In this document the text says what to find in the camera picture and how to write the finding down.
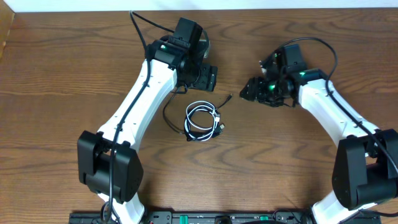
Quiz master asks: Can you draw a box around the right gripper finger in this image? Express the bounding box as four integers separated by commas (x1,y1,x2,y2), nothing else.
239,88,257,101
244,77,264,92

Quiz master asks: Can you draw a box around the thin black usb cable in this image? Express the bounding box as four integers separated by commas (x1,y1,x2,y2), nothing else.
162,86,233,135

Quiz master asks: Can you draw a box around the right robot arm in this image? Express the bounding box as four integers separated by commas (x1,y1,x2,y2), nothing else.
239,50,397,223

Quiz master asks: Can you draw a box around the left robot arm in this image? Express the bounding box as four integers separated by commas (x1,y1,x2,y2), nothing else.
77,36,217,223

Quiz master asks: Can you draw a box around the cardboard box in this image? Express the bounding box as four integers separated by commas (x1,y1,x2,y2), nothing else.
0,0,15,58

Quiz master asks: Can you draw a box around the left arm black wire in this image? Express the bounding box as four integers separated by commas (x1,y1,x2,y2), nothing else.
99,9,175,224

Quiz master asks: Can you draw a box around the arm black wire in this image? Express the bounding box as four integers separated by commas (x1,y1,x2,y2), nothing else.
273,36,398,175
99,9,175,224

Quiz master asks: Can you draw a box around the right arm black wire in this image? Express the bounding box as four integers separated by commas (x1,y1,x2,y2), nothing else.
273,36,398,175

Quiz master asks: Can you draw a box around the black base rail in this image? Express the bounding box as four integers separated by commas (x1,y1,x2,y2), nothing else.
68,210,382,224

